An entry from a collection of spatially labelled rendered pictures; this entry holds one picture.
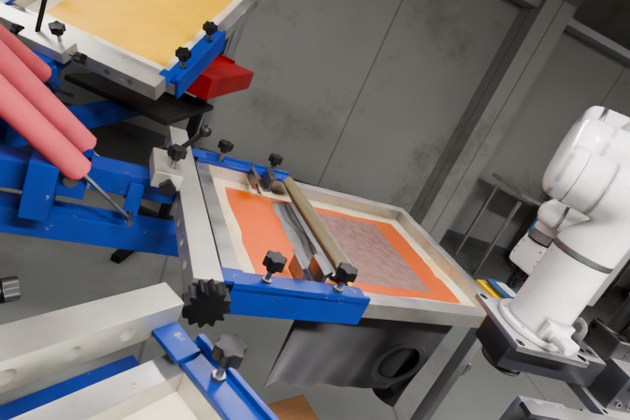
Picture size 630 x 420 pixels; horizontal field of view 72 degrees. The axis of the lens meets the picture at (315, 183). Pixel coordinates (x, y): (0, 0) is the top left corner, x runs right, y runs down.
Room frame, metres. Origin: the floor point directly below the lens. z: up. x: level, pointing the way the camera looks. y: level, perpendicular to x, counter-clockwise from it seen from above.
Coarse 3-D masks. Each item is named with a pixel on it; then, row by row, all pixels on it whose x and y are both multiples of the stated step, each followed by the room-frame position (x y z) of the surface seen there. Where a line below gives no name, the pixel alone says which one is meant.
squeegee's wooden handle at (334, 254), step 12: (288, 180) 1.20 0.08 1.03; (288, 192) 1.19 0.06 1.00; (300, 192) 1.13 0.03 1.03; (300, 204) 1.08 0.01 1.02; (312, 216) 1.02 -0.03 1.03; (312, 228) 0.99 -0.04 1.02; (324, 228) 0.97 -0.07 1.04; (324, 240) 0.93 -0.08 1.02; (324, 252) 0.96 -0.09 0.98; (336, 252) 0.89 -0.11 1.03; (336, 264) 0.86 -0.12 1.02
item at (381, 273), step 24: (264, 240) 0.94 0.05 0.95; (288, 240) 0.99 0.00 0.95; (288, 264) 0.88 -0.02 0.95; (360, 264) 1.04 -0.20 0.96; (384, 264) 1.10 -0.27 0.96; (408, 264) 1.17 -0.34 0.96; (360, 288) 0.92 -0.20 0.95; (384, 288) 0.97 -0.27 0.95; (408, 288) 1.03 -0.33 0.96; (432, 288) 1.09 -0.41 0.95
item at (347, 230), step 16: (240, 192) 1.14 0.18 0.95; (240, 208) 1.05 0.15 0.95; (256, 208) 1.09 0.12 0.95; (272, 208) 1.13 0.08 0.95; (320, 208) 1.29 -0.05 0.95; (240, 224) 0.97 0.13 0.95; (256, 224) 1.00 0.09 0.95; (272, 224) 1.04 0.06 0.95; (336, 224) 1.22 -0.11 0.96; (352, 224) 1.28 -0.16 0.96; (368, 224) 1.34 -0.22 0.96; (384, 224) 1.40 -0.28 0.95; (352, 240) 1.16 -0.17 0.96; (368, 240) 1.21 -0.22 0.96; (384, 240) 1.27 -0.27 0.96; (400, 240) 1.33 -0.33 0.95; (416, 256) 1.26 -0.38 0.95
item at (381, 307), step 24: (216, 168) 1.16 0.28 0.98; (216, 192) 1.00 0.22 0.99; (312, 192) 1.32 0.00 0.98; (336, 192) 1.39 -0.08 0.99; (216, 216) 0.89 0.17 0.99; (384, 216) 1.47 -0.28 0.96; (408, 216) 1.49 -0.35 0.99; (216, 240) 0.79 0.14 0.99; (432, 240) 1.35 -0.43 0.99; (456, 264) 1.24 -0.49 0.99; (480, 288) 1.15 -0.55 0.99; (384, 312) 0.84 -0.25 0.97; (408, 312) 0.87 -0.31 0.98; (432, 312) 0.90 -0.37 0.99; (456, 312) 0.94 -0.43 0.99; (480, 312) 1.00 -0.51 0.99
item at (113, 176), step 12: (96, 156) 0.81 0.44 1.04; (96, 168) 0.77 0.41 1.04; (108, 168) 0.79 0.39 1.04; (120, 168) 0.81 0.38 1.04; (132, 168) 0.83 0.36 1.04; (144, 168) 0.85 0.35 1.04; (96, 180) 0.77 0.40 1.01; (108, 180) 0.78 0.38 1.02; (120, 180) 0.79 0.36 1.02; (132, 180) 0.80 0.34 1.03; (144, 180) 0.81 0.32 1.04; (120, 192) 0.79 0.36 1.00; (144, 192) 0.82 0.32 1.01; (156, 192) 0.83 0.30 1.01
